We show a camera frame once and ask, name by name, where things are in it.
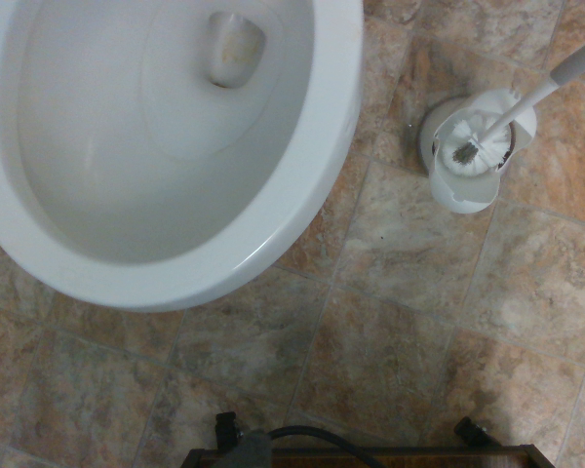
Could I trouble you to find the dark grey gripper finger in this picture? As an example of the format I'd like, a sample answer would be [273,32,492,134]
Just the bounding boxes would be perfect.
[237,428,275,468]

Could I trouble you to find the white toilet brush grey grip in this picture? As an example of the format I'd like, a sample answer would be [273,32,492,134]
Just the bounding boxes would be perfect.
[437,32,585,176]

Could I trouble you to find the white ceramic toilet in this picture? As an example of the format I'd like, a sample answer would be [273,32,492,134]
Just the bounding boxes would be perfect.
[0,0,365,313]

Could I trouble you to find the white toilet brush holder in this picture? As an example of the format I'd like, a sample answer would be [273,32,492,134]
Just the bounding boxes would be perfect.
[421,89,538,215]

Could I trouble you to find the black cart caster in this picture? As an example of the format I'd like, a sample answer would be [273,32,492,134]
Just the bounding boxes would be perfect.
[453,416,491,448]
[213,411,245,448]

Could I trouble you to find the black cable by table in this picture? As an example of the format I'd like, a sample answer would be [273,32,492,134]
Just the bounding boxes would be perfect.
[267,424,371,448]

